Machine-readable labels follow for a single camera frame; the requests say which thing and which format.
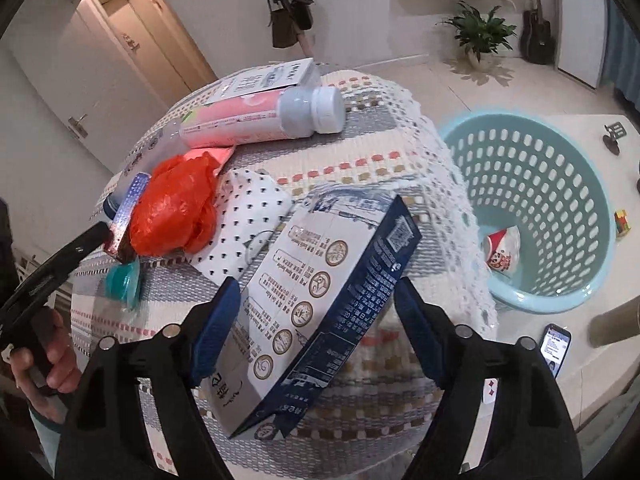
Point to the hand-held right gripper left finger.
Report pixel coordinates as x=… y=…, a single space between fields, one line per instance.
x=220 y=325

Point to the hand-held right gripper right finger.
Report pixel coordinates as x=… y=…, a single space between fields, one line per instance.
x=415 y=320

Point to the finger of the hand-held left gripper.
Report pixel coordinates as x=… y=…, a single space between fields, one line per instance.
x=75 y=252

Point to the teal jelly cup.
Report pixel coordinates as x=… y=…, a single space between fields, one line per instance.
x=122 y=280

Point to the blue and white milk carton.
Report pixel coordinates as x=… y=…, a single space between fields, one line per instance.
x=310 y=280

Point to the red plastic bag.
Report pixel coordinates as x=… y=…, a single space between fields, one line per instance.
x=170 y=200

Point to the white dotted paper packet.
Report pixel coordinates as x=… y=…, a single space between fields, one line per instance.
x=245 y=210

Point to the white printed plastic packet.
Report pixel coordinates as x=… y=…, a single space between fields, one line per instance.
x=150 y=147

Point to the light blue plastic basket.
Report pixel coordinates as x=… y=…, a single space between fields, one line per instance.
x=525 y=185

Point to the pink bottle with white cap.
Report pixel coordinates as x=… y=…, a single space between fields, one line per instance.
x=240 y=117

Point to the white paper box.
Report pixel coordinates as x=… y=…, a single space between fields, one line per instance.
x=270 y=77

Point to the person's left hand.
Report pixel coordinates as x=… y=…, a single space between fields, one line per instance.
x=62 y=360

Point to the red and white snack packet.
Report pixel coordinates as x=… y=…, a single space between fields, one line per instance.
x=502 y=255

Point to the black smartphone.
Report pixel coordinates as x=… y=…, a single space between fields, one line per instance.
x=555 y=347

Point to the white door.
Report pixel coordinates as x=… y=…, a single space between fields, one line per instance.
x=60 y=85

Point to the striped woven tablecloth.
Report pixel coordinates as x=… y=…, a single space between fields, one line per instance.
x=380 y=125

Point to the metal thermos flask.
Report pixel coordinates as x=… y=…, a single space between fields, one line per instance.
x=615 y=322

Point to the white coffee table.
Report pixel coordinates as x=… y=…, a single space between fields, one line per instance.
x=622 y=270

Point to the colourful puzzle cube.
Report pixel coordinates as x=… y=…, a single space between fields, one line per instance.
x=622 y=222

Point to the beige hallway door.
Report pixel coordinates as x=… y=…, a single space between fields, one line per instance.
x=150 y=35

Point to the dark phone stand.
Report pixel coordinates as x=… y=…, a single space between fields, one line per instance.
x=614 y=135

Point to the potted green plant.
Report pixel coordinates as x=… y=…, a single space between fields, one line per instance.
x=477 y=30

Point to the black acoustic guitar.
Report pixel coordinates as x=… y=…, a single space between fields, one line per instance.
x=537 y=40

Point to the brown handbag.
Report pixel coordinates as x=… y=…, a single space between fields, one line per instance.
x=281 y=25

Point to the black handbag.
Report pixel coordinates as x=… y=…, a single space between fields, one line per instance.
x=302 y=12

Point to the blue and white curtain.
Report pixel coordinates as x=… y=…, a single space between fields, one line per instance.
x=622 y=50

